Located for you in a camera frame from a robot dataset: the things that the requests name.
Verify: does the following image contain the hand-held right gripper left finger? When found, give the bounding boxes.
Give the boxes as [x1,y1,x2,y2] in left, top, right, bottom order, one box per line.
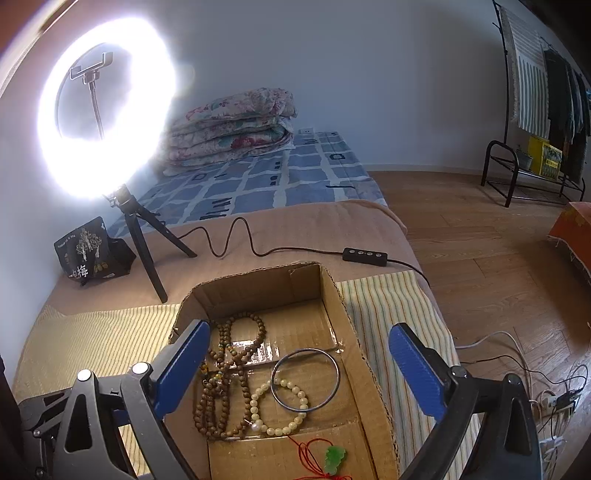
[53,318,213,480]

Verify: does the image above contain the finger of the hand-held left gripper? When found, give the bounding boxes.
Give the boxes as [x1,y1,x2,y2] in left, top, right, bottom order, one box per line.
[16,390,75,480]
[53,318,213,480]

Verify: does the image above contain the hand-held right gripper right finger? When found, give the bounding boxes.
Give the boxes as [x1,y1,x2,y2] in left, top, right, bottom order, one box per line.
[388,322,543,480]

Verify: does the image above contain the brown wooden bead necklace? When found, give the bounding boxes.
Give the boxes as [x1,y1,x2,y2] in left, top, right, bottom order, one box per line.
[193,311,269,441]

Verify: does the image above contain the black bangle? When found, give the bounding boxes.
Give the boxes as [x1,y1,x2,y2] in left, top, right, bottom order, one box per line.
[270,349,341,413]

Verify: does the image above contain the cream bracelet with green pendant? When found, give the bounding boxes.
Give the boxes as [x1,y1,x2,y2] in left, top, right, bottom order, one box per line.
[248,378,349,480]

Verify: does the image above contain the cardboard box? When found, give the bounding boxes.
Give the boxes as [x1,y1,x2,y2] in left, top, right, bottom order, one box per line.
[168,262,400,480]

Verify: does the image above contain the yellow striped cloth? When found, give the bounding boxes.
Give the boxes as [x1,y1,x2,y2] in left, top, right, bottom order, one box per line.
[13,270,462,480]

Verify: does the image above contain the white power strip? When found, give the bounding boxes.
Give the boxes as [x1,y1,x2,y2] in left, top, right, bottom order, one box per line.
[529,390,583,416]

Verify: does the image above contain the black tripod stand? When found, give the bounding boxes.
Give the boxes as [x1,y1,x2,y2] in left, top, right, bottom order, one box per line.
[102,184,198,304]

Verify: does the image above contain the black snack bag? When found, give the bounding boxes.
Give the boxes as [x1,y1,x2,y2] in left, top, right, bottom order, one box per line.
[54,216,137,287]

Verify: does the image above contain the brown blanket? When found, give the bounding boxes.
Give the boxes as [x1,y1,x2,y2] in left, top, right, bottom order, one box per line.
[44,198,423,319]

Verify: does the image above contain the orange cloth covered table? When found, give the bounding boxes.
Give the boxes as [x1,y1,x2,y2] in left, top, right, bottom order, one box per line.
[548,202,591,268]

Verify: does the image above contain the blue checked bed sheet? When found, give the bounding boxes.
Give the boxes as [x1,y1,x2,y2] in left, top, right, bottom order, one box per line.
[104,130,386,236]

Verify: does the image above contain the black clothes rack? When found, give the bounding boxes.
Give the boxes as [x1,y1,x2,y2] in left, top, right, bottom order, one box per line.
[481,0,587,208]

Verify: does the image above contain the folded floral quilt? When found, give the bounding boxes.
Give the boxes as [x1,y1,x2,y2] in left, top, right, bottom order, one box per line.
[161,88,296,175]

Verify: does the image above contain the yellow box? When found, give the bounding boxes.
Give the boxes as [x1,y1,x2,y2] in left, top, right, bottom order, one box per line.
[526,135,564,178]

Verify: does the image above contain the hanging dark clothes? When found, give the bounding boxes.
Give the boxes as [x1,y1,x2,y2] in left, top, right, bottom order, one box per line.
[544,48,591,185]

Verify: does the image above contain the black phone holder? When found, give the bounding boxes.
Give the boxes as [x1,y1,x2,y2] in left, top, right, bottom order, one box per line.
[69,52,114,139]

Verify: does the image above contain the hanging striped cloth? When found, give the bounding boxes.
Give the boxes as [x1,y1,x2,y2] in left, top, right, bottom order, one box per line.
[499,7,552,139]

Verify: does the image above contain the white cable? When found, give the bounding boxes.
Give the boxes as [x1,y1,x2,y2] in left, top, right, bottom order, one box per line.
[455,330,536,398]

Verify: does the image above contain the black inline cable controller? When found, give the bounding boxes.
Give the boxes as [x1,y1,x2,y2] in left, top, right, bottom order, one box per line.
[342,248,390,265]

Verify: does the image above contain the black ring light cable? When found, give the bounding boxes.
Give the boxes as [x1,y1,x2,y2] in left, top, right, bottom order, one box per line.
[168,216,432,289]

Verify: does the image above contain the white ring light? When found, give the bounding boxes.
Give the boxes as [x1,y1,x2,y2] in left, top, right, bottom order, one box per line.
[36,16,195,201]

